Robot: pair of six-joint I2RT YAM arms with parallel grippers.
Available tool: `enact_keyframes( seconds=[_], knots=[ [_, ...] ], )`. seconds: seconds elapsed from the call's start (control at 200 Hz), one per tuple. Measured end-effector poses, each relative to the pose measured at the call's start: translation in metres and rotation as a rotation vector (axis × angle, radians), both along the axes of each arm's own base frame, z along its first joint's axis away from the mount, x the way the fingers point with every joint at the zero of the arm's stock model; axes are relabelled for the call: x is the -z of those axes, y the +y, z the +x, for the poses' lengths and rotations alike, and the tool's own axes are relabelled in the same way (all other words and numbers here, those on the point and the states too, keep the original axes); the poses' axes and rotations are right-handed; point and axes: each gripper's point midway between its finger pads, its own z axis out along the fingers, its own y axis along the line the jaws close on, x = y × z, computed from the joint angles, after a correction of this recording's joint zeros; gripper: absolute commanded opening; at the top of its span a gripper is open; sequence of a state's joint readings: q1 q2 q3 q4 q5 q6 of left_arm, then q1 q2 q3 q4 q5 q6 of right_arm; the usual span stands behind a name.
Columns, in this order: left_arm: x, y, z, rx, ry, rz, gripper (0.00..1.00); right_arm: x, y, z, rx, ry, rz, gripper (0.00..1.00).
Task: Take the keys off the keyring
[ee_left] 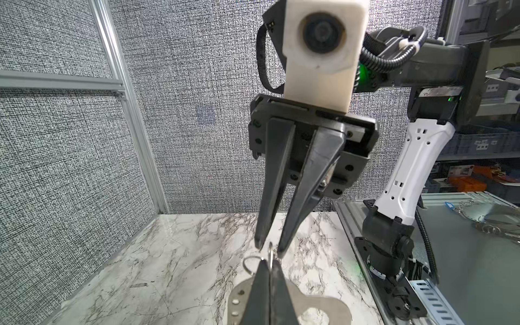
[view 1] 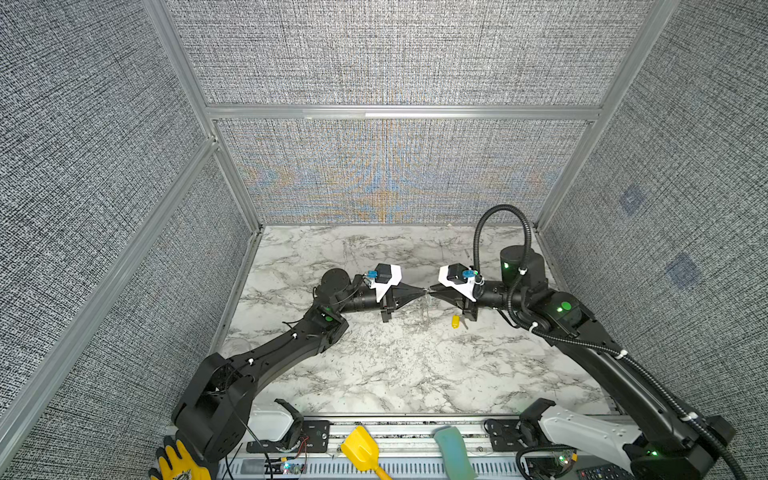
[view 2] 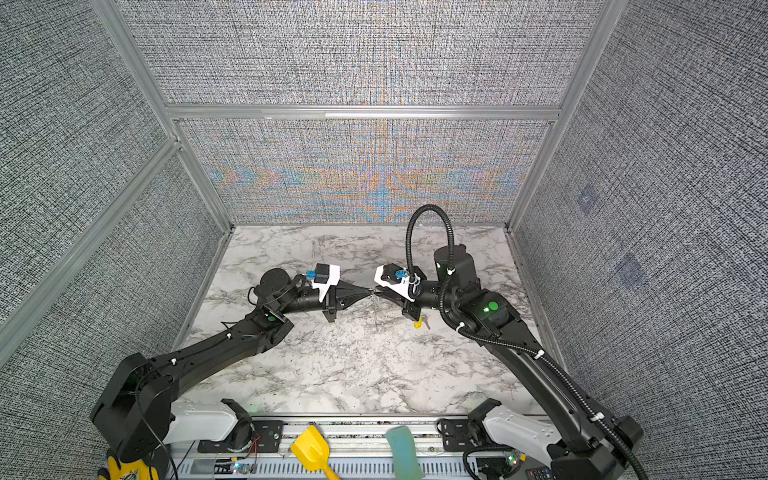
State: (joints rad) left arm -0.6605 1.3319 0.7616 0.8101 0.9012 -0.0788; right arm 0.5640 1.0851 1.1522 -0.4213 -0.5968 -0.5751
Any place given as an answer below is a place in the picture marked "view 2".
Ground aluminium corner frame post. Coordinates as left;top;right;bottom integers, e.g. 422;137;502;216
90;1;233;232

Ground black remote control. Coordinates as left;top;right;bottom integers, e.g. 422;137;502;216
525;466;556;480

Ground yellow black work glove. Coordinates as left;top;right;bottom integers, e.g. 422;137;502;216
97;457;159;480

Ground teal green sponge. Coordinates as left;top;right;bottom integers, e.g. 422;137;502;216
385;425;424;480

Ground black corrugated cable conduit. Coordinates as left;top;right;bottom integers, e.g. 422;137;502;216
405;204;649;480

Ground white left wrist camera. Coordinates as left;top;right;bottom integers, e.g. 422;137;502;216
305;263;340;302

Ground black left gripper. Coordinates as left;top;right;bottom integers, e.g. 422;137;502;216
280;282;370;326

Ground yellow plastic scoop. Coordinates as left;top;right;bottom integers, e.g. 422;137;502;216
290;425;340;480

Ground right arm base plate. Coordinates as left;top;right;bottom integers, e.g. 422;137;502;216
436;418;488;453

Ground aluminium horizontal frame bar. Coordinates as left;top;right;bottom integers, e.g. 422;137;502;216
165;104;561;121

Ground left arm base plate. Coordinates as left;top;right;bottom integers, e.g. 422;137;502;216
197;419;284;455

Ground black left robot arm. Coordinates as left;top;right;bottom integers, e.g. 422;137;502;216
90;264;374;465

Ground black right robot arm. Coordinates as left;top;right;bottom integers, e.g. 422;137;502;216
374;245;648;479

